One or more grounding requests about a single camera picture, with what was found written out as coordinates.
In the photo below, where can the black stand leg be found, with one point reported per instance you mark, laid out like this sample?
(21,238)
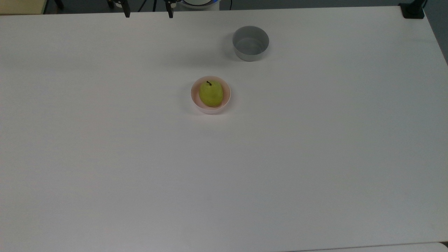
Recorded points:
(110,3)
(58,3)

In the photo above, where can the green pear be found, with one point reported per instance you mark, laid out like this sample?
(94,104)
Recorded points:
(211,94)

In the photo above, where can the grey bowl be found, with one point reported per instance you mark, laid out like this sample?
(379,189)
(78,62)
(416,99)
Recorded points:
(250,43)

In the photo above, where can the beige furniture panel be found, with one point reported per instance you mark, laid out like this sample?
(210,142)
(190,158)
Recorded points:
(21,6)

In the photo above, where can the pink bowl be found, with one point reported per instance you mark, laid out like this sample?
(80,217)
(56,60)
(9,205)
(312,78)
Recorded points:
(194,99)

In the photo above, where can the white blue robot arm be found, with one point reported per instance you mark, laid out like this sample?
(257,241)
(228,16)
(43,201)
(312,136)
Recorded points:
(202,3)

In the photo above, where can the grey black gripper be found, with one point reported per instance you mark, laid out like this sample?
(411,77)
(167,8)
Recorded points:
(119,2)

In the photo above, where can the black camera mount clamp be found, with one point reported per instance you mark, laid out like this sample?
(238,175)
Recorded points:
(413,11)

